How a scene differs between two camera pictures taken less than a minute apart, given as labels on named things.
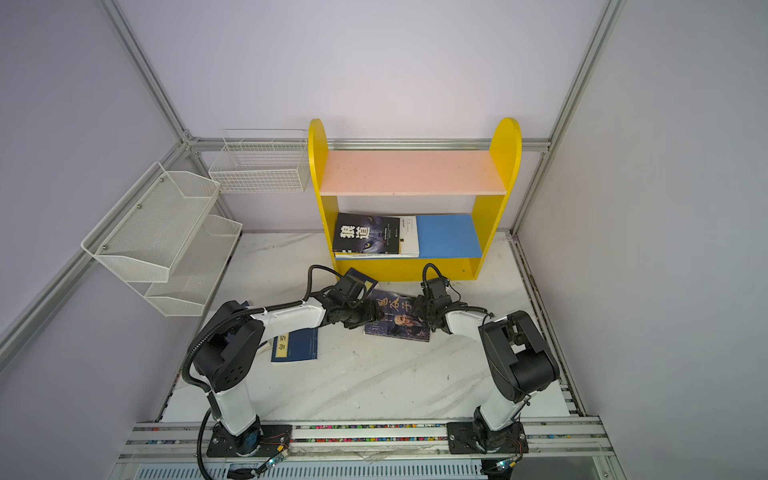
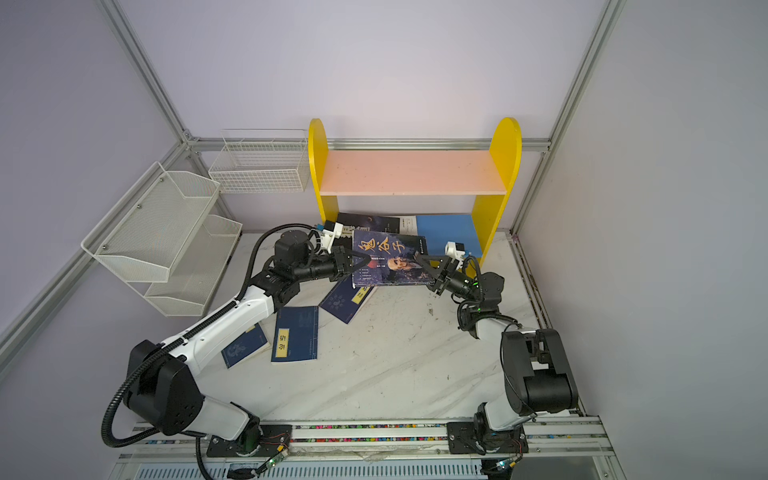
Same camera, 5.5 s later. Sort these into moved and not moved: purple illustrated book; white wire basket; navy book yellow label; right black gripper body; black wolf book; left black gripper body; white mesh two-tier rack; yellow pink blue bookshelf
Moved: right black gripper body; left black gripper body; purple illustrated book
Not moved: yellow pink blue bookshelf; navy book yellow label; black wolf book; white mesh two-tier rack; white wire basket
